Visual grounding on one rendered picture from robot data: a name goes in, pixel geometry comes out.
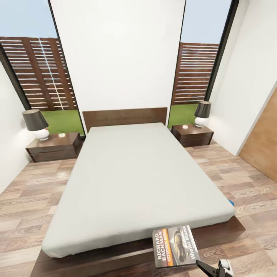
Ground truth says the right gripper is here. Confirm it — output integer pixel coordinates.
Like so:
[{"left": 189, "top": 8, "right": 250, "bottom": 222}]
[{"left": 196, "top": 260, "right": 232, "bottom": 277}]

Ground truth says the hardback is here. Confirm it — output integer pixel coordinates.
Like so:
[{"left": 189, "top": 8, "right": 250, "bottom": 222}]
[{"left": 152, "top": 225, "right": 201, "bottom": 270}]

